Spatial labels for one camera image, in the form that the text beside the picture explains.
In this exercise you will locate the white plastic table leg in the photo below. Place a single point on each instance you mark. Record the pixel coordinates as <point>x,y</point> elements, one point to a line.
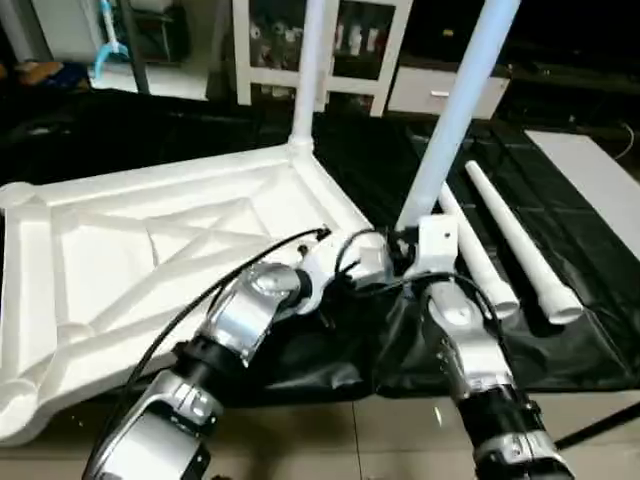
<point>485,265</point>
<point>525,250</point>
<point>307,75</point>
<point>455,110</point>

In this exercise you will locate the white plastic table top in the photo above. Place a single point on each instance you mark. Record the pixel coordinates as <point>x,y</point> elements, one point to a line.
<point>130,250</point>

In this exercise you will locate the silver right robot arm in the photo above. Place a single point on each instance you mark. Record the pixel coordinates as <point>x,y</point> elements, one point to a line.
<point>475,350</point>

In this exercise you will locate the black work mat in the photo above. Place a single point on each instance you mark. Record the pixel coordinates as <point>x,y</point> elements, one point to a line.
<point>330,360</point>

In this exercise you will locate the white drawer unit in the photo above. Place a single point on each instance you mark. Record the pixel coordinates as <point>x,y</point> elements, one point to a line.
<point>440,95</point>

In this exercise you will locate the white flat panel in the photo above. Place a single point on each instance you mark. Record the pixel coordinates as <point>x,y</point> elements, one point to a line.
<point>590,180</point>

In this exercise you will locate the white glass door cabinet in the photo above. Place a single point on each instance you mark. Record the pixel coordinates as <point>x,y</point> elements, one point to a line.
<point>270,50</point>

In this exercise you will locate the dark equipment rack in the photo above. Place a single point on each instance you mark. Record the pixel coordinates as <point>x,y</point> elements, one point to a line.
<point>165,30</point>

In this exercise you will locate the grey metal pole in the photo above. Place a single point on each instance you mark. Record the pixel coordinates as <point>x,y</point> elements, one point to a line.
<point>134,45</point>

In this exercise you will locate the light blue plastic item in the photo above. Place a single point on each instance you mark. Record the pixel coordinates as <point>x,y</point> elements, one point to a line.
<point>108,45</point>

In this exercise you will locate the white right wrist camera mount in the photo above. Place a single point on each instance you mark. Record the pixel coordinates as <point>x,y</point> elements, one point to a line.
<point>435,245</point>

